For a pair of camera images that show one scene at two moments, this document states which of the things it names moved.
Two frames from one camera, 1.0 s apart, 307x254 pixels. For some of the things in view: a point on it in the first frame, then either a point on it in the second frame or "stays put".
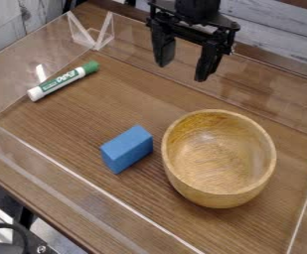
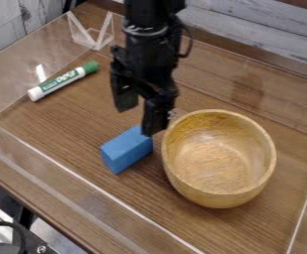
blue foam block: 126,149 stays put
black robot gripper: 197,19 to 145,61
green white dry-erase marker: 36,91 stays put
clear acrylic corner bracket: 91,38 stays put
